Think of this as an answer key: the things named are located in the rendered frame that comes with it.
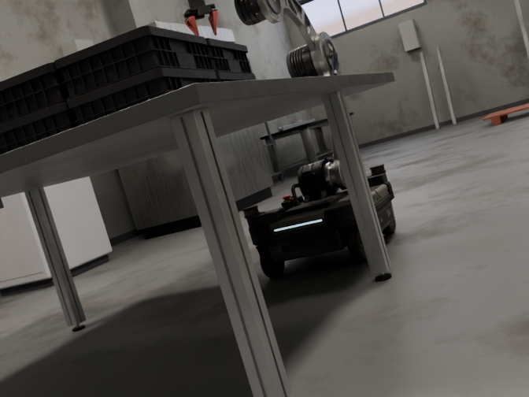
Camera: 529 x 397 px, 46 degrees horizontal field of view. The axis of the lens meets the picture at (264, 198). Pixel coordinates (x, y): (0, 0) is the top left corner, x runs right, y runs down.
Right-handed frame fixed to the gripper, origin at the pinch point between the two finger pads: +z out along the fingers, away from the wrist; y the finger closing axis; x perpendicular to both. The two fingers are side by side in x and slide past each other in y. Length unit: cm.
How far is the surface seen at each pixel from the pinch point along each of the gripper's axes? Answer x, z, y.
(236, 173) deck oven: 401, 60, 113
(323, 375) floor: -75, 98, -21
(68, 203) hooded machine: 308, 39, -55
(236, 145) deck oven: 413, 32, 126
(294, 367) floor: -63, 98, -24
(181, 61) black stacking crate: -38.6, 13.5, -21.7
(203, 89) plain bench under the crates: -94, 29, -34
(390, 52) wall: 824, -59, 600
